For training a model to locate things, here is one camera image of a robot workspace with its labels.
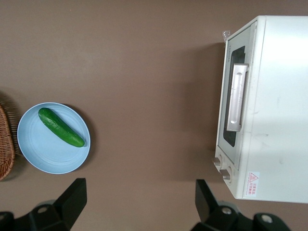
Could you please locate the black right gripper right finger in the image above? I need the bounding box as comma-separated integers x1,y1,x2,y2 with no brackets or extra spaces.
192,179,289,231

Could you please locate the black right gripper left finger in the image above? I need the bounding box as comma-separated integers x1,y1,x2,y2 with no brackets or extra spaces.
0,178,87,231

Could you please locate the oven door with metal handle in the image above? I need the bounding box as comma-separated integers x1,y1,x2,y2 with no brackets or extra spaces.
216,20,258,154

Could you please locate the beige oven knob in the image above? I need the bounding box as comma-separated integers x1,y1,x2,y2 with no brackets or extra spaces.
218,167,233,183
212,155,224,168

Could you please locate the white toaster oven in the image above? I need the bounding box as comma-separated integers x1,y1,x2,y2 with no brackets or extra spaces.
215,15,308,204

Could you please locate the red warning sticker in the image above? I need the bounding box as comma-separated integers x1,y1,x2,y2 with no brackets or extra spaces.
244,170,261,197

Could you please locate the light blue plate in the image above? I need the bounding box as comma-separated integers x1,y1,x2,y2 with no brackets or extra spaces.
16,102,91,174

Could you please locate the green cucumber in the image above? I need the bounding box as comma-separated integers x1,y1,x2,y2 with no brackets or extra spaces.
38,107,86,148

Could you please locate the brown wicker basket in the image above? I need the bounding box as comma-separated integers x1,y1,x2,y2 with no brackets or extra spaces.
0,92,16,181

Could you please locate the brown table cover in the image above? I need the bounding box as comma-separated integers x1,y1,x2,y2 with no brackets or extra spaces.
0,0,308,231

